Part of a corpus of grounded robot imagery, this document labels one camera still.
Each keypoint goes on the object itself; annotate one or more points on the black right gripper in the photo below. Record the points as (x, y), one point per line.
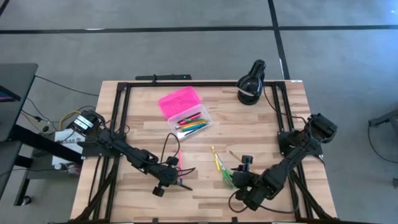
(245, 182)

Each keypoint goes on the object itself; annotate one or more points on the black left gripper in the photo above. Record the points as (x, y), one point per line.
(166, 177)

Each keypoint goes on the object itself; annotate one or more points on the pink pencil blue eraser cap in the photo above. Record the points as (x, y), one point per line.
(180, 161)

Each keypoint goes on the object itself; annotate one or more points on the thin brown pencil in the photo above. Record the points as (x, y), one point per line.
(234, 156)

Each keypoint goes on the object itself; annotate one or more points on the black marker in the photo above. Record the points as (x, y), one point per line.
(193, 132)

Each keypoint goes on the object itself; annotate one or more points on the blue pen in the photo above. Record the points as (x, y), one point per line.
(196, 127)

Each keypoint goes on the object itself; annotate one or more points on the orange pencil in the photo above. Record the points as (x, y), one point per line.
(189, 124)

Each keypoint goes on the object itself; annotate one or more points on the pink highlighter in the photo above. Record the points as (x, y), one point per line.
(186, 119)

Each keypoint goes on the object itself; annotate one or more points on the green pen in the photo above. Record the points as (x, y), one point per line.
(199, 120)

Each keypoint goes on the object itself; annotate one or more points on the black pen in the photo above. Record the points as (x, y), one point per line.
(193, 115)

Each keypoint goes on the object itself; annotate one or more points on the clear pencil box pink lid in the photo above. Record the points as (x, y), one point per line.
(178, 102)

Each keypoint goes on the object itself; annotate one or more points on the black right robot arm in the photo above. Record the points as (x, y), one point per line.
(295, 149)

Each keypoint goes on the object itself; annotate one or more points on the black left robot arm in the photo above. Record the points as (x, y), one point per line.
(124, 149)

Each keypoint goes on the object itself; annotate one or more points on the white cardboard box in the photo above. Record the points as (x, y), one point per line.
(66, 141)

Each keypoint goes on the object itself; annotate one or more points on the grey stand leg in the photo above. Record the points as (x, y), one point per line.
(385, 118)

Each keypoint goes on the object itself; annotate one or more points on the dark grey desk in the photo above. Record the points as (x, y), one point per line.
(15, 93)

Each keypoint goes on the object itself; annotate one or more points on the laptop screen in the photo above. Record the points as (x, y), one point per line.
(7, 95)

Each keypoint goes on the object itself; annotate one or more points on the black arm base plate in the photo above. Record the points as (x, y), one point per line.
(312, 151)
(93, 151)

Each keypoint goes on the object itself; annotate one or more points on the black aluminium table frame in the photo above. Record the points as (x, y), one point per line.
(202, 84)

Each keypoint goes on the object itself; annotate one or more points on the black bracket bar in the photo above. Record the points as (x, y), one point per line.
(163, 76)

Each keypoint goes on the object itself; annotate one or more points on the black desk frame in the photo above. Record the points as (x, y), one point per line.
(40, 141)

